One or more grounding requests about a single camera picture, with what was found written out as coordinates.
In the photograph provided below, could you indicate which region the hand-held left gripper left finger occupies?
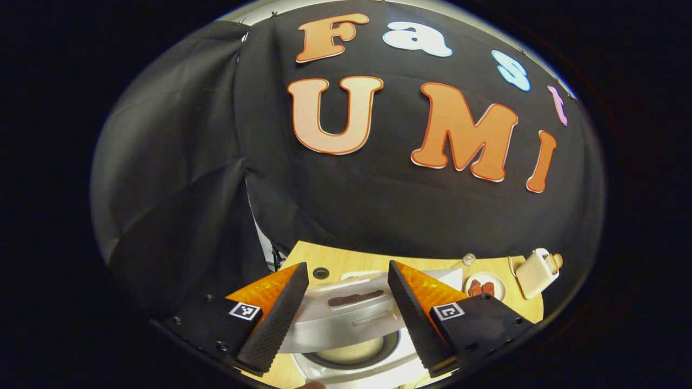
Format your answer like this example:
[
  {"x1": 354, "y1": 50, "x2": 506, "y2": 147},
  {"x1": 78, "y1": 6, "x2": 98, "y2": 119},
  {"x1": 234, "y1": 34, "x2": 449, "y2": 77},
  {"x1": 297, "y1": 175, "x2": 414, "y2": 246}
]
[{"x1": 150, "y1": 262, "x2": 310, "y2": 378}]

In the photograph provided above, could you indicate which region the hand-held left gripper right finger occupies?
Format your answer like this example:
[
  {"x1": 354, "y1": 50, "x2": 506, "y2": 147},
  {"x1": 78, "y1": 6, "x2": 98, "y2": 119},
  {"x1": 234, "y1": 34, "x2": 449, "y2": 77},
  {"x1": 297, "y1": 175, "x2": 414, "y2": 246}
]
[{"x1": 387, "y1": 260, "x2": 536, "y2": 379}]

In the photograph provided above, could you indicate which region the white rice cooker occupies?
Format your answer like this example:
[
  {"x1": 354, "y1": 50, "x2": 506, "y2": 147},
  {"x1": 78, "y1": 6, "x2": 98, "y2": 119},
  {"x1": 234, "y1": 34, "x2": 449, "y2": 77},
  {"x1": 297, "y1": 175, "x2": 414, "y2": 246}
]
[{"x1": 278, "y1": 269, "x2": 464, "y2": 389}]

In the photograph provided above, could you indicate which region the white rice layer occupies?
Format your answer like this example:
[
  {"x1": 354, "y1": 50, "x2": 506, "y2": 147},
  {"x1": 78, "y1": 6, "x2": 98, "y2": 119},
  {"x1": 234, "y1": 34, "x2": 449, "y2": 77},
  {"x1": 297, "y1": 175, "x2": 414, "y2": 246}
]
[{"x1": 318, "y1": 339, "x2": 385, "y2": 365}]

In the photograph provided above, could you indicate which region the white round plate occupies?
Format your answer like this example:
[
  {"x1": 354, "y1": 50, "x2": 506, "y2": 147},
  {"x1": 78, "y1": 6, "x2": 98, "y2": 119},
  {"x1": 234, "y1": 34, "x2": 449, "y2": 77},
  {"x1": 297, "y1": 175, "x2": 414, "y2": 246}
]
[{"x1": 465, "y1": 272, "x2": 507, "y2": 302}]

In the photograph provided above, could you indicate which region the white toaster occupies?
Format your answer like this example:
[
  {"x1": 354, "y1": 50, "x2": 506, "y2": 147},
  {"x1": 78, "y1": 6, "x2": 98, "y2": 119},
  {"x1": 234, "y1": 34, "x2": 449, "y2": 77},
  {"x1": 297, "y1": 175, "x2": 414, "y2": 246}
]
[{"x1": 515, "y1": 248, "x2": 560, "y2": 300}]

